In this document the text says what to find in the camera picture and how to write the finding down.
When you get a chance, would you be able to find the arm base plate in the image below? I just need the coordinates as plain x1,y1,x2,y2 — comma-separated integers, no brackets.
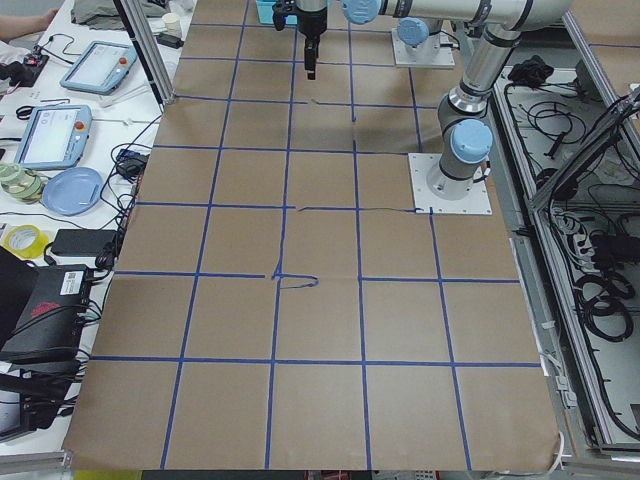
408,153,492,215
391,28,455,70

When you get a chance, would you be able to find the yellow tape roll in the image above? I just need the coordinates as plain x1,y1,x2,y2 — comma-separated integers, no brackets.
2,225,50,260

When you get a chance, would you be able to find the far teach pendant tablet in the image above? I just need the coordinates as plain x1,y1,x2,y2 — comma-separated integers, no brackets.
59,41,138,95

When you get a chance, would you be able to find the purple white cup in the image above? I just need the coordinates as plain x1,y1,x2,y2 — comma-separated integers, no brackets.
162,12,182,38

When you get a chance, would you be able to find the black computer box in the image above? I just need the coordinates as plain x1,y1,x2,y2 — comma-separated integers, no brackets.
1,249,90,365

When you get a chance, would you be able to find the teal plastic storage bin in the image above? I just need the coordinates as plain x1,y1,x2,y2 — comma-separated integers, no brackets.
256,0,298,28

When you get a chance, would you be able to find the aluminium frame post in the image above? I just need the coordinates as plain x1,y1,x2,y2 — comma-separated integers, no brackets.
114,0,175,106

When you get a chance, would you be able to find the black power adapter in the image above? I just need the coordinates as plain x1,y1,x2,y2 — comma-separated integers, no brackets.
50,229,116,257

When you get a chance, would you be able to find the near teach pendant tablet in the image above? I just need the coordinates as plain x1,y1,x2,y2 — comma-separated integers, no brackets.
14,105,93,171

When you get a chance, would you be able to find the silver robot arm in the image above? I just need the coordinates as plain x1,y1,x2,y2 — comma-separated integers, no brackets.
397,17,443,54
342,1,571,199

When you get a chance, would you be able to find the light blue plate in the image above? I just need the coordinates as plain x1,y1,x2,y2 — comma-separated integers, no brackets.
41,167,103,216

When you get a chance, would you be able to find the grey cloth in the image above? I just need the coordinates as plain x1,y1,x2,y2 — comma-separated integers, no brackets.
71,0,120,24

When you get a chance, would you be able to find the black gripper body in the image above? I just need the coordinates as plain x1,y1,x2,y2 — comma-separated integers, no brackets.
296,0,328,45

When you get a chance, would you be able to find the green tape rolls stack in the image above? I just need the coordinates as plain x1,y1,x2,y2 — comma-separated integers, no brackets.
1,163,47,204

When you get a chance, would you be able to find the teach pendant tablet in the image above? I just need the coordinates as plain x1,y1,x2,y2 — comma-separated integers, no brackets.
59,41,138,95
14,105,93,171

